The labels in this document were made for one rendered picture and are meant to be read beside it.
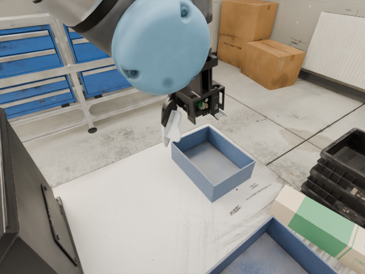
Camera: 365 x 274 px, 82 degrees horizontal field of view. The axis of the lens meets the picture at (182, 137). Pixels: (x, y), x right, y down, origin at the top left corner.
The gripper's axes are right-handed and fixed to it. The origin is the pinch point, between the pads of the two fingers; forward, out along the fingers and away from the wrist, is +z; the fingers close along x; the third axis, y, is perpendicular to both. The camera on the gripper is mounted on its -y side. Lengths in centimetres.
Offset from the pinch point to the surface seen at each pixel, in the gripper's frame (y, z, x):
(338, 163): 17, 35, 54
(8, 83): -136, 23, -53
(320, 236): 30.4, 14.9, 11.1
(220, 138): -4.2, 13.4, 12.8
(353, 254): 35.9, 14.4, 12.5
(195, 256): 18.4, 15.8, -12.9
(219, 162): 0.0, 18.1, 9.0
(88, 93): -141, 51, -10
